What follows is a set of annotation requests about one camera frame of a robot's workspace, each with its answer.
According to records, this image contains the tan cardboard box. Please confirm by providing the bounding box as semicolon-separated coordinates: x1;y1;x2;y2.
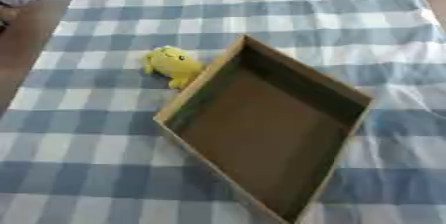
151;34;375;224

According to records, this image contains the yellow soft toy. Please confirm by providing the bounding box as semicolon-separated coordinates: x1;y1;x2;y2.
140;45;206;90

